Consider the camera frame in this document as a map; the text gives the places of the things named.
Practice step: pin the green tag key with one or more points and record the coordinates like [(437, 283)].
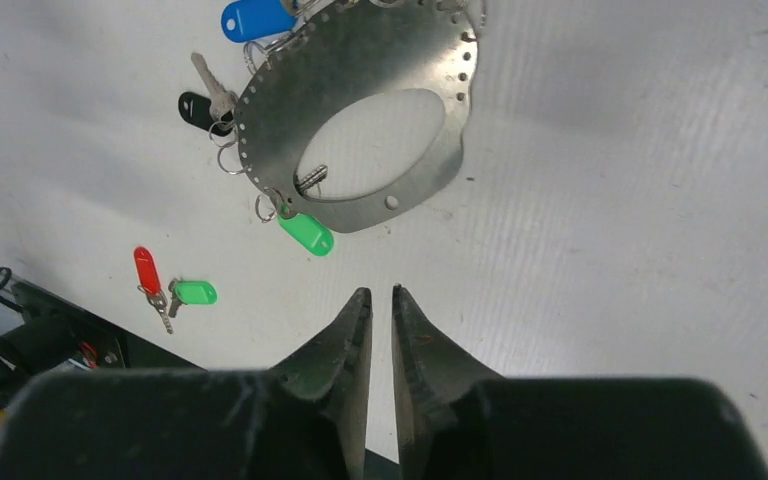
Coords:
[(190, 292)]

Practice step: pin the green tag on plate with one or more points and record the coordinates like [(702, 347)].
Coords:
[(307, 231)]

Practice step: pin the blue tag on plate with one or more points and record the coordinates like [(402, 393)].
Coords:
[(247, 20)]

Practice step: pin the black tag key on plate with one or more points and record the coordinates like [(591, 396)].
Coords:
[(213, 112)]

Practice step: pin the red tag key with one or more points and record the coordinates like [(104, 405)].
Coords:
[(150, 285)]

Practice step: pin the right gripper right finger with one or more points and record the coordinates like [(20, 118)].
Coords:
[(433, 375)]

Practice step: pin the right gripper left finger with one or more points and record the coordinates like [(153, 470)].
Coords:
[(323, 397)]

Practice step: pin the metal keyring plate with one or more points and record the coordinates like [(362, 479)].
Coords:
[(400, 72)]

